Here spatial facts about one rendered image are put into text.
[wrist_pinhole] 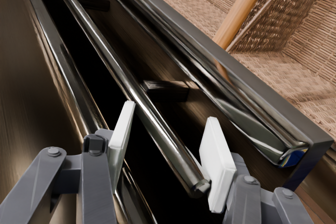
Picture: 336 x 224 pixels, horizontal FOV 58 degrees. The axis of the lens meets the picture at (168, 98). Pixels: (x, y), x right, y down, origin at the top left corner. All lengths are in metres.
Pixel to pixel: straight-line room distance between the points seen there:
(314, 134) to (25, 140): 0.22
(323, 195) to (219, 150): 0.43
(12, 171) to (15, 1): 0.35
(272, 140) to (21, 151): 0.20
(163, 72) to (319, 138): 0.16
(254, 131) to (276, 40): 0.97
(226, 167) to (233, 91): 0.05
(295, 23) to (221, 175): 1.03
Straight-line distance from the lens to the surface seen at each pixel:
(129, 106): 0.21
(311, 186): 0.60
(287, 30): 1.15
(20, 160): 0.27
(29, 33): 0.46
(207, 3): 1.50
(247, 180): 0.16
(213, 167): 0.19
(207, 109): 0.24
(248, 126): 0.19
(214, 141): 0.19
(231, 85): 0.20
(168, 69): 0.29
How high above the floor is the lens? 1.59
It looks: 40 degrees down
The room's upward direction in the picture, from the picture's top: 79 degrees counter-clockwise
